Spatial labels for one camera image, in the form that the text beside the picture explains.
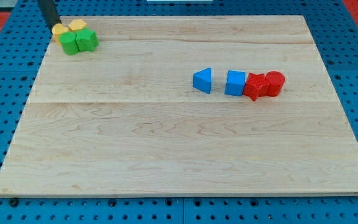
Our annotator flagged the red star block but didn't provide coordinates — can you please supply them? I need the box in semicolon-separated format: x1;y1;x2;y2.
242;73;270;101

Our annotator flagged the green cylinder block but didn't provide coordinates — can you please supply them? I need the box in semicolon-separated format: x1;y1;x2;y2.
59;32;80;55

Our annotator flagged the green star block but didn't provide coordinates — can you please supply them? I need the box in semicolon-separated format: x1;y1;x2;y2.
75;27;99;52

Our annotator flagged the red cylinder block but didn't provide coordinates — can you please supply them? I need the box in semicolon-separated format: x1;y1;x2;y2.
265;71;286;97

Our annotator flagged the blue cube block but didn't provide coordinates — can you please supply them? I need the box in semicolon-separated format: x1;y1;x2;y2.
224;70;246;96

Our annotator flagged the wooden board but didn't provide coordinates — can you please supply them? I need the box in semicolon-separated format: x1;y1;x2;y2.
0;16;358;198

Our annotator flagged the blue triangle block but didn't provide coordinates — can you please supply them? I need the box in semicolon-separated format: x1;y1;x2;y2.
193;68;212;94

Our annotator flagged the yellow heart block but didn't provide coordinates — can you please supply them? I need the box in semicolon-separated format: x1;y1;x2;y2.
52;23;69;45

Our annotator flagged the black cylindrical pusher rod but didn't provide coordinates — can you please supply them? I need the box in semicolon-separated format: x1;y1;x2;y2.
37;0;61;30

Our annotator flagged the yellow hexagon block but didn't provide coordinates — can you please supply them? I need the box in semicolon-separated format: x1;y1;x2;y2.
68;19;88;32

